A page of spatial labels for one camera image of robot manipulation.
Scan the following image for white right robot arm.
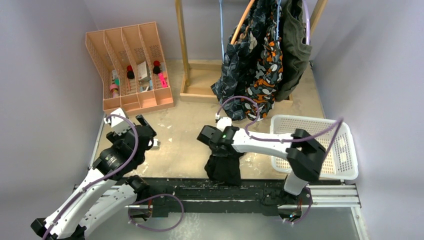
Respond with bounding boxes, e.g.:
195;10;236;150
196;125;328;204

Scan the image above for orange plastic file organizer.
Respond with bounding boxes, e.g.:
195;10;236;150
85;22;175;115

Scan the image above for wooden clothes rack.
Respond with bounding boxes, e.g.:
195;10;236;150
175;0;328;104

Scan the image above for purple hanger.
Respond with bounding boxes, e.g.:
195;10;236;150
302;0;311;45

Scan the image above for red black item right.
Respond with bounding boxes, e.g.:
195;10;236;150
153;60;162;75

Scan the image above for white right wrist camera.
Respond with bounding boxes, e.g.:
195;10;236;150
215;113;233;132

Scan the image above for light blue hanger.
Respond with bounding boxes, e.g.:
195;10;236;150
218;0;225;62

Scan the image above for red black item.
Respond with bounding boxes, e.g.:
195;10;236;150
126;65;135;80
153;60;162;75

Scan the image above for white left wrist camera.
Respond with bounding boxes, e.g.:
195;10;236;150
103;108;131;136

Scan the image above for grey leaf pattern shorts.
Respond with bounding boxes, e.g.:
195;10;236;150
211;0;272;104

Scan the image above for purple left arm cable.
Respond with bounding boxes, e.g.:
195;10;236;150
41;114;140;240

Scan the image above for red black item left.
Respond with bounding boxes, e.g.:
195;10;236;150
126;65;135;80

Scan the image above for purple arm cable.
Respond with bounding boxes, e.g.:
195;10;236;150
216;96;345;163
41;114;140;240

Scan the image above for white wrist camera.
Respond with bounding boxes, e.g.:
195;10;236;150
215;113;233;132
103;108;131;136

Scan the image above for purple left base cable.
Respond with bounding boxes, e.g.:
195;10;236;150
127;193;185;233

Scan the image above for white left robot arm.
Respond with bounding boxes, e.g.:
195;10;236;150
30;112;157;240

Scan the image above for black shorts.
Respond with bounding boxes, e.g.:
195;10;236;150
204;152;245;186

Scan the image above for orange camouflage shorts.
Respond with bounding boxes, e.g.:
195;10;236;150
240;0;284;122

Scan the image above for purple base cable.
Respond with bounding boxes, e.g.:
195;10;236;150
282;187;315;226
127;193;185;233

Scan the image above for pink tape roll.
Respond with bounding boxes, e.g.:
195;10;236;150
109;83;119;94

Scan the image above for orange hanger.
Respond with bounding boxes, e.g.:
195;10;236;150
230;0;255;45

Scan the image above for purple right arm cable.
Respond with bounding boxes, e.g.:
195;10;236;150
216;96;345;163

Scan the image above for dark olive green shorts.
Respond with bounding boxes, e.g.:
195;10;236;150
275;0;312;102

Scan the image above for white plastic laundry basket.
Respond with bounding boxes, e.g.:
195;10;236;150
270;114;359;181

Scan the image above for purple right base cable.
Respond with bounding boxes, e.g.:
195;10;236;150
282;187;315;226

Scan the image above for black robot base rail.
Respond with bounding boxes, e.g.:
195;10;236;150
133;177;313;221

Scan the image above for white box in organizer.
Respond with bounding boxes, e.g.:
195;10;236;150
137;61;151;83

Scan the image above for pink marker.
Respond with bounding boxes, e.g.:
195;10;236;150
158;72;168;88

